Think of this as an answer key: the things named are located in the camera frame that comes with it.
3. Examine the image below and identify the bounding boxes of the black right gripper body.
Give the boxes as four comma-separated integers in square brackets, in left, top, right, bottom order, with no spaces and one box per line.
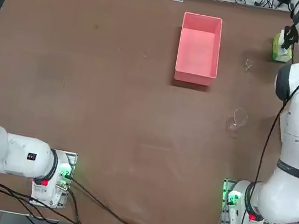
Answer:
[280,24,299,52]

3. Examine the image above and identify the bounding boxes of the small glass beaker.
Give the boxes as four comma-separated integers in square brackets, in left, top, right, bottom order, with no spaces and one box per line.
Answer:
[241,58,255,73]

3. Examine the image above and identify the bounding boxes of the green tissue pack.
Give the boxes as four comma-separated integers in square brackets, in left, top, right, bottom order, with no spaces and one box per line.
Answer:
[270,28,297,64]

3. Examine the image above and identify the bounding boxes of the large glass beaker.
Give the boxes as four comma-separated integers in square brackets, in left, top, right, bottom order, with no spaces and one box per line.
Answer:
[224,105,250,134]

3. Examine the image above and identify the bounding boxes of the pink plastic container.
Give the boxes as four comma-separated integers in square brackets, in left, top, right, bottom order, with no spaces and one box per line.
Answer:
[173,11,227,88]

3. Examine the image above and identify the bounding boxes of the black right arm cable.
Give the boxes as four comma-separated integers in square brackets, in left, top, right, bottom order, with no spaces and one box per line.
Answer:
[236,22,299,224]

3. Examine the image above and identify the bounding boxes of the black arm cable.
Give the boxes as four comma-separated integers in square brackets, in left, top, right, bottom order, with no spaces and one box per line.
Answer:
[236,22,299,224]
[61,175,149,224]

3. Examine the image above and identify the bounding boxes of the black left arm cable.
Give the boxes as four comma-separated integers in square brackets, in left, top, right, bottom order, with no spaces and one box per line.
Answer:
[61,175,149,224]

